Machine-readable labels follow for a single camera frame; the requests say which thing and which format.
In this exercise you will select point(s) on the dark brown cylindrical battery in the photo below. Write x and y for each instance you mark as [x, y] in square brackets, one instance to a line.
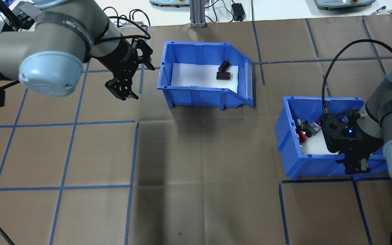
[223, 76]
[225, 65]

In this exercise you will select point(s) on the light blue teach pendant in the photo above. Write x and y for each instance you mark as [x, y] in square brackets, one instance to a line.
[168, 2]
[342, 4]

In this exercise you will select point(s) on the red mushroom push button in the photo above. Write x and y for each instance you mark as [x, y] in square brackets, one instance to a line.
[301, 136]

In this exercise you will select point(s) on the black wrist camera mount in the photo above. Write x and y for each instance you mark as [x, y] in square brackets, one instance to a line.
[24, 13]
[333, 132]

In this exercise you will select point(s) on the aluminium profile post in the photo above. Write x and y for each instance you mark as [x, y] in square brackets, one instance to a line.
[197, 13]

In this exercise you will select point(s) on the black power adapter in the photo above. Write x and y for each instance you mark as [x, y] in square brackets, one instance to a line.
[238, 10]

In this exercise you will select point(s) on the blue plastic battery bin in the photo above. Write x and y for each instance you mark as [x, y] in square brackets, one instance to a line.
[196, 97]

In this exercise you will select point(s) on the grey module blue label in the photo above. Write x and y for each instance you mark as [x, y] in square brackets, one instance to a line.
[313, 127]

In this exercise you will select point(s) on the white pen blue cap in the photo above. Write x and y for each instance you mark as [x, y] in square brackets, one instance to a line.
[383, 11]

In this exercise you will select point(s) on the blue plastic push-button bin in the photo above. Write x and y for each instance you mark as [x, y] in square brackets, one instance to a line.
[288, 136]

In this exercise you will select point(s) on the small mixed parts in bin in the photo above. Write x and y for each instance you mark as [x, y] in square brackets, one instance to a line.
[315, 146]

